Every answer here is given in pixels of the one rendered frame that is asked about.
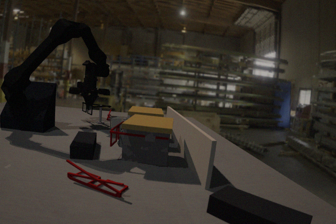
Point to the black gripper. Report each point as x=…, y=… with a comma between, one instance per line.
x=89, y=84

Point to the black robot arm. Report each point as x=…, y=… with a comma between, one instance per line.
x=17, y=79

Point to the black glasses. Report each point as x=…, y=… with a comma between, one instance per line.
x=84, y=107

